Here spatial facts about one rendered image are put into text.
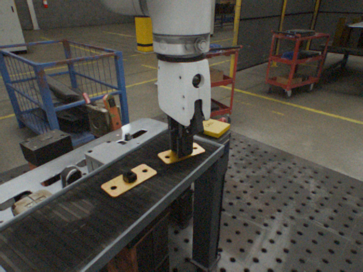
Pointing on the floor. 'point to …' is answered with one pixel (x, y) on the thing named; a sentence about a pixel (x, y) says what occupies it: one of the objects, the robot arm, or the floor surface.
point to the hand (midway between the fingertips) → (181, 142)
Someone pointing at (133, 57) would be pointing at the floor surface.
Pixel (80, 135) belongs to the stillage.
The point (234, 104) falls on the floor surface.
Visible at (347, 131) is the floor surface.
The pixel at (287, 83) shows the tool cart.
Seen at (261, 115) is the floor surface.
